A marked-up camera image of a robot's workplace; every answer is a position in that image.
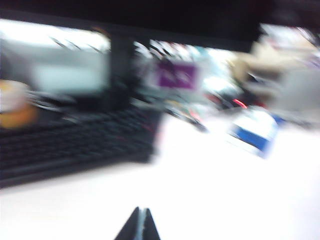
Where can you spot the blue white cardboard box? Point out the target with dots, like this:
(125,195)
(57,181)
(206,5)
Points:
(250,136)

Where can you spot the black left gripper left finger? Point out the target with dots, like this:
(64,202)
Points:
(131,228)

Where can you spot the black computer monitor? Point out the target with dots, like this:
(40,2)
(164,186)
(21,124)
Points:
(150,20)

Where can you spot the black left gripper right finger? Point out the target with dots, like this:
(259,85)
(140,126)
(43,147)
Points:
(150,228)

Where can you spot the grey metal case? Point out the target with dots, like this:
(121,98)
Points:
(300,95)

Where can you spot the yellow white cup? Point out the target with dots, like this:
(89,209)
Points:
(15,112)

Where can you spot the purple white name sign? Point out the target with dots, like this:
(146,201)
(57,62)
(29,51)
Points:
(175,76)

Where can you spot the black keyboard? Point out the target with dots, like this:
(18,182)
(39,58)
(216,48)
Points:
(75,145)

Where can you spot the grey flat panel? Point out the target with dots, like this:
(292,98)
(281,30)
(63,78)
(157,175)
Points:
(62,75)

